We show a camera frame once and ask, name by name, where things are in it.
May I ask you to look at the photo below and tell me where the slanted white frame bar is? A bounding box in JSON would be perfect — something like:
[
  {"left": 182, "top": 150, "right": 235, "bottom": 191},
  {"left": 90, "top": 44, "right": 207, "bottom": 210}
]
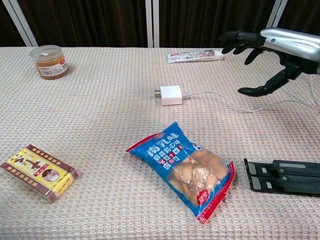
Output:
[
  {"left": 4, "top": 0, "right": 39, "bottom": 48},
  {"left": 264, "top": 0, "right": 289, "bottom": 29}
]

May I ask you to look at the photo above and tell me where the blue biscuit snack bag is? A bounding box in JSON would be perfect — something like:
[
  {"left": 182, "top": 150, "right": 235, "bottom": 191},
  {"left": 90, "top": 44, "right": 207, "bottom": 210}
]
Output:
[{"left": 125, "top": 121, "right": 237, "bottom": 225}]

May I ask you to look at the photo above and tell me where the clear jar with brown paste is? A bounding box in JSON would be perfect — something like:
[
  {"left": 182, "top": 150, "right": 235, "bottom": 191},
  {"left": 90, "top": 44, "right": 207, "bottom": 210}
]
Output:
[{"left": 29, "top": 44, "right": 70, "bottom": 81}]

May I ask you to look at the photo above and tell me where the yellow and brown carton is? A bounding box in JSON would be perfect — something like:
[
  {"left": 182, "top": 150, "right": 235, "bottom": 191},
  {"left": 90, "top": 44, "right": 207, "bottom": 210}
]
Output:
[{"left": 0, "top": 144, "right": 79, "bottom": 204}]

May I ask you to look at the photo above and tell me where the dark pleated curtain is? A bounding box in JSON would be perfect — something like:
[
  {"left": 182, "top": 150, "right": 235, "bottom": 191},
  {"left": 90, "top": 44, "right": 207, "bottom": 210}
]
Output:
[{"left": 0, "top": 0, "right": 320, "bottom": 49}]

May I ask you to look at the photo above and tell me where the black folding stand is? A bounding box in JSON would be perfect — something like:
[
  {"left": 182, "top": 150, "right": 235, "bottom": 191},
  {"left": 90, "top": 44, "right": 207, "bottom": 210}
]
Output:
[{"left": 243, "top": 158, "right": 320, "bottom": 196}]

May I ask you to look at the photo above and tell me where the small white cube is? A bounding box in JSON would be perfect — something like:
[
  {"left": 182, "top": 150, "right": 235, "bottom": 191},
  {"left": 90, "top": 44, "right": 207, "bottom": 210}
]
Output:
[{"left": 153, "top": 85, "right": 185, "bottom": 106}]

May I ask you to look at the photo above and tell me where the upright white frame post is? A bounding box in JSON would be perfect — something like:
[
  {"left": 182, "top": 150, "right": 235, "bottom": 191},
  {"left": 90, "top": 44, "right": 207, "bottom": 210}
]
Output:
[{"left": 145, "top": 0, "right": 160, "bottom": 49}]

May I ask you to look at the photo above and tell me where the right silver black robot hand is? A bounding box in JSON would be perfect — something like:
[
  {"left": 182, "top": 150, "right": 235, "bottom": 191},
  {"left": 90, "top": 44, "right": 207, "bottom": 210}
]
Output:
[{"left": 218, "top": 27, "right": 320, "bottom": 97}]

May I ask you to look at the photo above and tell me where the beige waffle tablecloth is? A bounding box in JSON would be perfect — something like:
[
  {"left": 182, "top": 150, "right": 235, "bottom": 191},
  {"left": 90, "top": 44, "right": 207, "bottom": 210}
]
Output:
[{"left": 0, "top": 46, "right": 320, "bottom": 240}]

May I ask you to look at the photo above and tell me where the white cable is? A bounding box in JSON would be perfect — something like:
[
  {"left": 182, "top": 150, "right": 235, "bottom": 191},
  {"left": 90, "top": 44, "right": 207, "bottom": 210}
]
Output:
[{"left": 182, "top": 73, "right": 320, "bottom": 114}]

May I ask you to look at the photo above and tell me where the white toothpaste tube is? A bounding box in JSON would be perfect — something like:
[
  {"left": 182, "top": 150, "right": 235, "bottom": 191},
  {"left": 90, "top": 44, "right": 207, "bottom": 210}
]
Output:
[{"left": 166, "top": 48, "right": 224, "bottom": 65}]

